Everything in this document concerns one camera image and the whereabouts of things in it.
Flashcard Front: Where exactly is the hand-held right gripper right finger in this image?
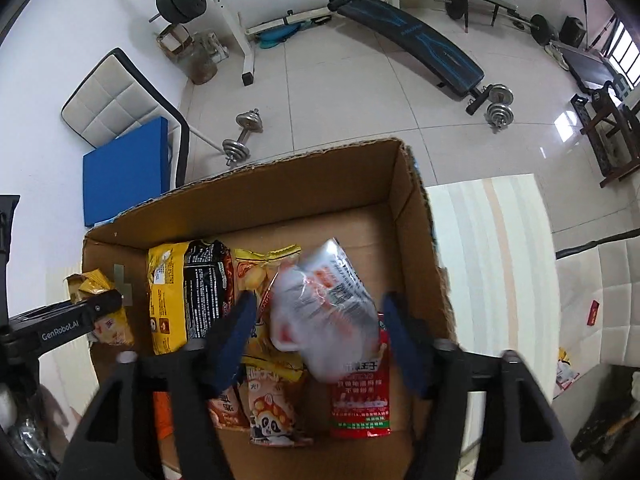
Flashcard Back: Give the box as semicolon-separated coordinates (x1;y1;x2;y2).
381;291;583;480

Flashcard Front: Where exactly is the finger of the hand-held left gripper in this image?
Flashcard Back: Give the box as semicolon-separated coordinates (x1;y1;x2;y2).
7;289;124;347

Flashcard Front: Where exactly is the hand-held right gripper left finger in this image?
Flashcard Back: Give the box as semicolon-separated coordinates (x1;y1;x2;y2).
57;290;258;480

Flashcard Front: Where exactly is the yellow panda print snack packet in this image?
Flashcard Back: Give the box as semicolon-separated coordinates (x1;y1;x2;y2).
62;269;136;347

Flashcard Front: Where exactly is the red green-label snack packet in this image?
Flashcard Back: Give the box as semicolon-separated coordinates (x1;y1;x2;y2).
327;312;393;440

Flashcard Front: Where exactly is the yellow black large snack packet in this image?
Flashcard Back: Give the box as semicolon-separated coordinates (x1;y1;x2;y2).
146;239;236;357

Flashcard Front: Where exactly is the yellow chips packet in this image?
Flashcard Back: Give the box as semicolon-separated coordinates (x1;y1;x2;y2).
234;244;307;386

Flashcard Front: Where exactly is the orange panda print snack packet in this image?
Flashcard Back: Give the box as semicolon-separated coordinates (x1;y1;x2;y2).
243;365;315;448

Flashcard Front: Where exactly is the silver white snack packet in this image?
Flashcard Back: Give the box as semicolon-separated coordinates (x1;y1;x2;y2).
269;237;383;380

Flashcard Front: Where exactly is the cat print striped pink tablecloth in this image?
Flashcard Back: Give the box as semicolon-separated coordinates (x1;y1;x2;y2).
422;172;557;461

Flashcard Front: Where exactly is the blue cushion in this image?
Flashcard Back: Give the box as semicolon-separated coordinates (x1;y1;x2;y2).
82;116;173;228

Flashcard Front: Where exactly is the white red fallen snack packet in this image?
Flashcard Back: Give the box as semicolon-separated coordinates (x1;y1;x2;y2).
554;347;582;391

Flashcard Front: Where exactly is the chrome dumbbell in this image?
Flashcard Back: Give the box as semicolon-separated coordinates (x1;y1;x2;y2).
482;84;514;106
221;107;264;167
484;102;512;133

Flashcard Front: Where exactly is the small brown cardboard box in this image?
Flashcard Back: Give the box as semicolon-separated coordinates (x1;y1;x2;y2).
157;24;193;63

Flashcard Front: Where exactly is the clear plastic jar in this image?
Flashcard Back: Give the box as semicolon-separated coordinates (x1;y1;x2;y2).
182;30;221;86

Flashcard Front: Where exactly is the dark wooden chair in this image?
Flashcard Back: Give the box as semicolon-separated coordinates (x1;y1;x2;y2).
570;80;640;188

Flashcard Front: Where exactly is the white barbell rack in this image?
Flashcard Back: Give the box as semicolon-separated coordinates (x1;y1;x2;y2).
192;0;401;86

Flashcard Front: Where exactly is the teal exercise equipment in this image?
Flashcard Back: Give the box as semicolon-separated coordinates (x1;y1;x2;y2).
257;15;333;50

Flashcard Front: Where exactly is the black blue sit-up bench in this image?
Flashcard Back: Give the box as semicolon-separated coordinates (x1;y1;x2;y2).
327;0;487;116

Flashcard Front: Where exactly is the white sneaker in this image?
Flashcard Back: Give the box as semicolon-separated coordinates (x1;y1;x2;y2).
545;40;571;71

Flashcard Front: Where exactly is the black treadmill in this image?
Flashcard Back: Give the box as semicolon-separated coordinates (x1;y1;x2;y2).
555;42;618;92

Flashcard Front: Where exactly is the short barbell with black plates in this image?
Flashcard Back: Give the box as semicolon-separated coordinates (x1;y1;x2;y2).
444;0;557;47

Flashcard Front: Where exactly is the black speaker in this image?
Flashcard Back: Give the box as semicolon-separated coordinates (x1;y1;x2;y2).
559;16;587;50

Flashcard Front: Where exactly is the window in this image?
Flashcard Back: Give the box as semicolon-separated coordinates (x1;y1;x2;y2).
602;10;640;88

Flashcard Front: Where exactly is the white quilted black-frame chair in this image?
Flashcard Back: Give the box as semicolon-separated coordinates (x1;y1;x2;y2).
61;47;191;186

